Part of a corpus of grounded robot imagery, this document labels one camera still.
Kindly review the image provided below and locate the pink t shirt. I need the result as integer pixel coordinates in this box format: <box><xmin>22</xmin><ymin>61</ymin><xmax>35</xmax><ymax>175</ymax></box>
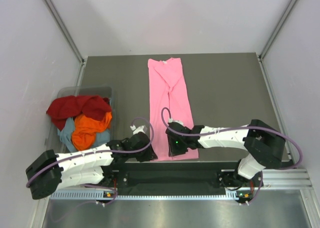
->
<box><xmin>147</xmin><ymin>58</ymin><xmax>199</xmax><ymax>161</ymax></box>

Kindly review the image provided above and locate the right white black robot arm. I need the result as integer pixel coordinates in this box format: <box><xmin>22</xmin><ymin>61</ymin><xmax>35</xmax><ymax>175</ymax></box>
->
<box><xmin>165</xmin><ymin>119</ymin><xmax>286</xmax><ymax>189</ymax></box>

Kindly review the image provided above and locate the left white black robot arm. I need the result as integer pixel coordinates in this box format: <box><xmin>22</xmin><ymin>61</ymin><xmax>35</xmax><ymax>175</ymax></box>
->
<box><xmin>25</xmin><ymin>131</ymin><xmax>157</xmax><ymax>200</ymax></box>

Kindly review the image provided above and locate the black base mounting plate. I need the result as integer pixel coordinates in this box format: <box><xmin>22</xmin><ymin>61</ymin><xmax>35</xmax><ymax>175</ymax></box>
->
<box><xmin>99</xmin><ymin>169</ymin><xmax>259</xmax><ymax>189</ymax></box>

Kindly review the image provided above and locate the orange t shirt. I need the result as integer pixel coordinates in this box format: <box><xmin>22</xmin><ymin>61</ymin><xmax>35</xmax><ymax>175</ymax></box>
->
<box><xmin>71</xmin><ymin>112</ymin><xmax>113</xmax><ymax>151</ymax></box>

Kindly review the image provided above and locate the red t shirt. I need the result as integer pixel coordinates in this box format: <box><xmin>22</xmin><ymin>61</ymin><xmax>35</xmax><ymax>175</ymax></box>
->
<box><xmin>46</xmin><ymin>95</ymin><xmax>112</xmax><ymax>131</ymax></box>

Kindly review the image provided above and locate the grey blue t shirt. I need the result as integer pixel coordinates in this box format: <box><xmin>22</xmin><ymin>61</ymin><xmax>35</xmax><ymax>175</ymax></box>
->
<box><xmin>57</xmin><ymin>117</ymin><xmax>111</xmax><ymax>153</ymax></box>

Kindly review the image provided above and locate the clear plastic bin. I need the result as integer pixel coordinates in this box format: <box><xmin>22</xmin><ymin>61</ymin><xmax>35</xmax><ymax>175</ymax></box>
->
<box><xmin>46</xmin><ymin>85</ymin><xmax>115</xmax><ymax>153</ymax></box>

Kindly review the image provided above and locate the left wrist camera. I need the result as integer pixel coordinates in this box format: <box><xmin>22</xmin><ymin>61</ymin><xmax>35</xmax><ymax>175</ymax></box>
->
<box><xmin>130</xmin><ymin>125</ymin><xmax>147</xmax><ymax>135</ymax></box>

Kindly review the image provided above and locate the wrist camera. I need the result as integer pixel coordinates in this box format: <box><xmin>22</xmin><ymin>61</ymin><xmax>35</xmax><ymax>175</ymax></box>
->
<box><xmin>165</xmin><ymin>118</ymin><xmax>192</xmax><ymax>136</ymax></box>
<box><xmin>130</xmin><ymin>125</ymin><xmax>147</xmax><ymax>135</ymax></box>

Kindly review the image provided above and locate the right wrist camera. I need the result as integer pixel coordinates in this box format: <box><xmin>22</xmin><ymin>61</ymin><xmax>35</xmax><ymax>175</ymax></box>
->
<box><xmin>165</xmin><ymin>118</ymin><xmax>192</xmax><ymax>136</ymax></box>

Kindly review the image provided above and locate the slotted cable duct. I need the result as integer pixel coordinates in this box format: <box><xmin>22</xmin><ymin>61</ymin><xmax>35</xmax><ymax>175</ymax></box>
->
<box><xmin>51</xmin><ymin>189</ymin><xmax>253</xmax><ymax>201</ymax></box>

